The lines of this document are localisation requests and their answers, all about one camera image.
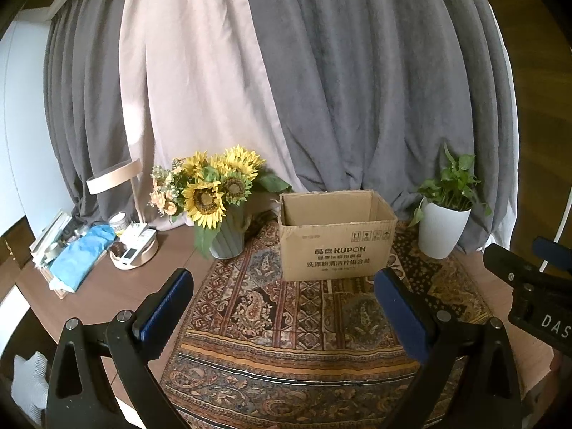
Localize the brown cardboard box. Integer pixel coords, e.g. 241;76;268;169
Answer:
278;190;398;282

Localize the white gold desk lamp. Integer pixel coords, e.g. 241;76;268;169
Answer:
87;159;159;270

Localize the white perforated object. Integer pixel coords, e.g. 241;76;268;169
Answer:
11;351;49;426

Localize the patterned paisley table runner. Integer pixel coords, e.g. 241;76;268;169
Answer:
160;214;419;428

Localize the green ribbed vase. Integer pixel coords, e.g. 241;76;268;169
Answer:
209;203;251;260

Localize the blue cloth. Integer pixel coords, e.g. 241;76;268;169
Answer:
49;224;116;294

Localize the white plant pot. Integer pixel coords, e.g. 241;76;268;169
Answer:
418;198;471;260

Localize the sunflower bouquet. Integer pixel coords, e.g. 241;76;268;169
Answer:
149;145;292;255

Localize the beige curtain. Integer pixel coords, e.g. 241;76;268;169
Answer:
119;0;305;231

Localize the white floor lamp pole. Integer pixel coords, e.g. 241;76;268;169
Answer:
539;186;572;272

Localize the green pothos plant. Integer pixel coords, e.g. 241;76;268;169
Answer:
409;143;493;227

